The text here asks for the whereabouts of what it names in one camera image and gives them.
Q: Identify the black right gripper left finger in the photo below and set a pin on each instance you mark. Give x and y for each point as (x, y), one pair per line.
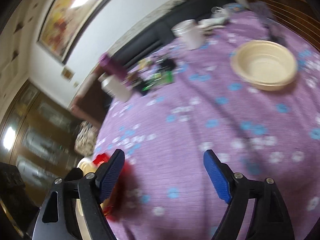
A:
(57, 218)

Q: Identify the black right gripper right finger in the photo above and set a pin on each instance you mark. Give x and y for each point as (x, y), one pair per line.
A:
(270, 218)

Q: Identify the black device left edge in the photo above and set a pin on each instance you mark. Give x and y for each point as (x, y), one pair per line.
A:
(18, 211)

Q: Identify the white bowl stack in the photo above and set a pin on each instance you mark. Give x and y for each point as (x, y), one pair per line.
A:
(86, 166)

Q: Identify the patterned bag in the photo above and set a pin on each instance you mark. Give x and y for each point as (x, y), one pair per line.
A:
(86, 139)

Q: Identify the dark wooden cabinet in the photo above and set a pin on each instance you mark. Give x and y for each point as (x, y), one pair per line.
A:
(38, 136)

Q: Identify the maroon armchair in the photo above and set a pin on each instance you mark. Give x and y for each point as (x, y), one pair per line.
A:
(91, 103)

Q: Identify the purple floral tablecloth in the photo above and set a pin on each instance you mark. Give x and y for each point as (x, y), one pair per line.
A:
(164, 135)

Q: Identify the white plastic bottle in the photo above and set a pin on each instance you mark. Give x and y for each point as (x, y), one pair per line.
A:
(111, 85)

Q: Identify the cream plastic bowl far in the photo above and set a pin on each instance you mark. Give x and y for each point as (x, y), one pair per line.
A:
(266, 65)

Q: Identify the small black jar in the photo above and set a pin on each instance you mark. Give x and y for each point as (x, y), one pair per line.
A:
(137, 83)

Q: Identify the purple thermos bottle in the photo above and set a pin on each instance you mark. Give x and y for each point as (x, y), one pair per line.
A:
(112, 67)

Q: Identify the green snack wrapper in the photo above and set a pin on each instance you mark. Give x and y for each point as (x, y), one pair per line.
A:
(158, 79)

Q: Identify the white plastic cup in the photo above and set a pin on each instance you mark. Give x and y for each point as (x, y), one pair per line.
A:
(190, 34)

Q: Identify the white cloth gloves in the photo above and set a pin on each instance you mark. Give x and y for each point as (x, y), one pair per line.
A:
(219, 17)

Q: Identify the framed horse painting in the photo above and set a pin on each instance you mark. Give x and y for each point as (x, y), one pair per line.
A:
(64, 23)

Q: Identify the black sofa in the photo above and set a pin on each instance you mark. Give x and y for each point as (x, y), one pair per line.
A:
(159, 34)

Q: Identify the small wall picture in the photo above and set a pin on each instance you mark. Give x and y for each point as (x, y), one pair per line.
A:
(67, 73)

